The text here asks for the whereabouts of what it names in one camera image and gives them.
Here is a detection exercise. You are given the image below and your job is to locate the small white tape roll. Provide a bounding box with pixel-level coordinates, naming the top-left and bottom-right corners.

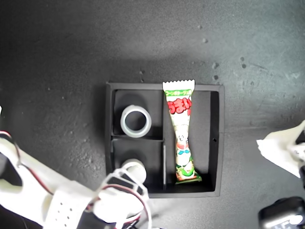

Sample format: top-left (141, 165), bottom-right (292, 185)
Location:
top-left (120, 158), bottom-right (147, 184)

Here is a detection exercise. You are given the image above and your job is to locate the red black gripper servo wire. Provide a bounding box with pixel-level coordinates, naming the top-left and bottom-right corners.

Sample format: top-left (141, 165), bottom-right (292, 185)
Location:
top-left (85, 183), bottom-right (153, 229)

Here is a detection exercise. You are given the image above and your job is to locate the black compartment tray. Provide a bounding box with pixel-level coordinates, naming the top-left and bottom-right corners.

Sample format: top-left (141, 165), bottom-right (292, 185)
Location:
top-left (105, 82), bottom-right (225, 198)

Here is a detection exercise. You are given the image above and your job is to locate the red black arm servo wire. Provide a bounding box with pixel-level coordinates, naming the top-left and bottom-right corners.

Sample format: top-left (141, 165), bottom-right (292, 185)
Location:
top-left (0, 130), bottom-right (54, 194)

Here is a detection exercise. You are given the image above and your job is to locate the green printed snack bar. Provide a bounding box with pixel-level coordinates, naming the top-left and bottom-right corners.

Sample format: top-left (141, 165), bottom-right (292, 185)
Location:
top-left (162, 79), bottom-right (203, 185)

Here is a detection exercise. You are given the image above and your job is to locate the large white tape roll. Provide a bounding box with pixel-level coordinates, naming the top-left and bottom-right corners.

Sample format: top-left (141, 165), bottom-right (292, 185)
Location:
top-left (120, 104), bottom-right (153, 138)

